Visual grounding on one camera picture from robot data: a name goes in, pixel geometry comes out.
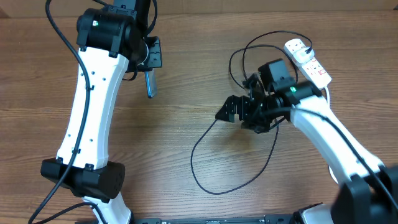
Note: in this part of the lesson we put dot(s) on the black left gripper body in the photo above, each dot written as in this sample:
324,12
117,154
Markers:
155,54

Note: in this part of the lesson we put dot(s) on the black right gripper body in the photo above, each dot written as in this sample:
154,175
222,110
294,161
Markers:
252,112

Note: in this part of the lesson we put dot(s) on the blue Galaxy smartphone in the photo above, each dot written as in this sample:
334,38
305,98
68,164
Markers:
151,83

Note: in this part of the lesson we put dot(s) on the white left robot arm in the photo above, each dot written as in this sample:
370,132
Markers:
114,44

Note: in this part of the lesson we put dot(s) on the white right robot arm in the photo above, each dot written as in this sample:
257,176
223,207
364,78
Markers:
368,189

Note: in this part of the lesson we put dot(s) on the white charger plug adapter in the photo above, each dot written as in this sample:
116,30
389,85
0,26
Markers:
303,55

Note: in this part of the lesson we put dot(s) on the white power strip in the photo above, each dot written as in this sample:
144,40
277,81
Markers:
312,70

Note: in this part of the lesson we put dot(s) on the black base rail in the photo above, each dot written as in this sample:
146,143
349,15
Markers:
267,219

